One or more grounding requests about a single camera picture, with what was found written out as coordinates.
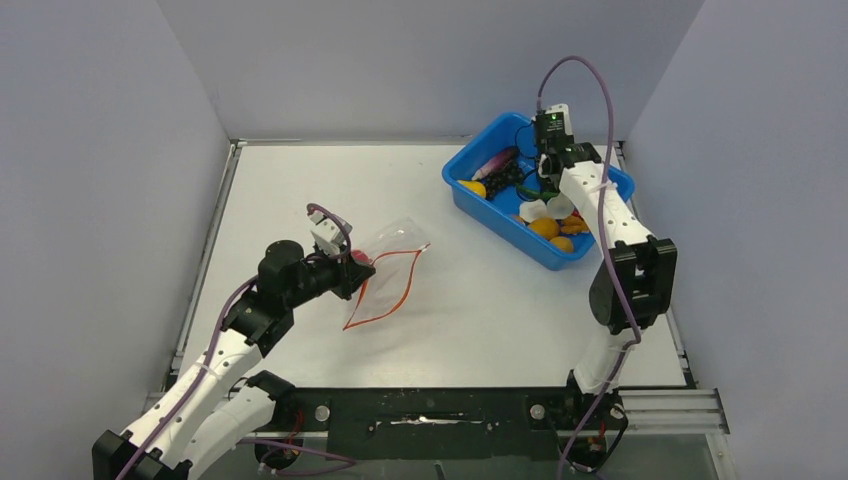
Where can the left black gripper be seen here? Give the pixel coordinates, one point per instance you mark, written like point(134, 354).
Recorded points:
point(349, 276)

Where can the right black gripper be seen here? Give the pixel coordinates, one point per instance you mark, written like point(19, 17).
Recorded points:
point(545, 181)

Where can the red toy apple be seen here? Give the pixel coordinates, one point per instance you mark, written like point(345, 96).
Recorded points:
point(361, 256)

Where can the clear zip top bag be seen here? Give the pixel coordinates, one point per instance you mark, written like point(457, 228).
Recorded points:
point(394, 251)

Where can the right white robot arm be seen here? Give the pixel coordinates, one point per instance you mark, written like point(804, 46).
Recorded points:
point(634, 284)

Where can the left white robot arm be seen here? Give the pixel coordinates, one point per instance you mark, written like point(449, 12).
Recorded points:
point(191, 425)

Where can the green toy cucumber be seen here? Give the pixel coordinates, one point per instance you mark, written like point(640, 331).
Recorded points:
point(527, 194)

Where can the dark toy grapes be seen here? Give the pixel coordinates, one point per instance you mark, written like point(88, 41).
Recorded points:
point(509, 175)

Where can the white toy garlic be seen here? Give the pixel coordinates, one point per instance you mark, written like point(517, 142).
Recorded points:
point(559, 207)

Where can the purple toy eggplant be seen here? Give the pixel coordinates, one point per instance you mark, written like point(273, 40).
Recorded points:
point(495, 163)

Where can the blue plastic bin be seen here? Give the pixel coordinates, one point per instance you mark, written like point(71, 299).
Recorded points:
point(499, 214)

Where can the orange fried toy piece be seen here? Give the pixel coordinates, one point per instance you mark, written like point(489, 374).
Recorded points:
point(574, 225)

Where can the yellow toy pepper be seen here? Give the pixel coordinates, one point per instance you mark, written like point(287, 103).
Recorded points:
point(475, 187)

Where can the small orange toy fruit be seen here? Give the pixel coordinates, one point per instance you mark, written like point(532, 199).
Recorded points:
point(563, 244)

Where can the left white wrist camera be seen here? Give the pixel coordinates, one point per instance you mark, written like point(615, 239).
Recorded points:
point(329, 235)

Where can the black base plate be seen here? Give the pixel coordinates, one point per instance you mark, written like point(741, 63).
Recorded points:
point(453, 423)

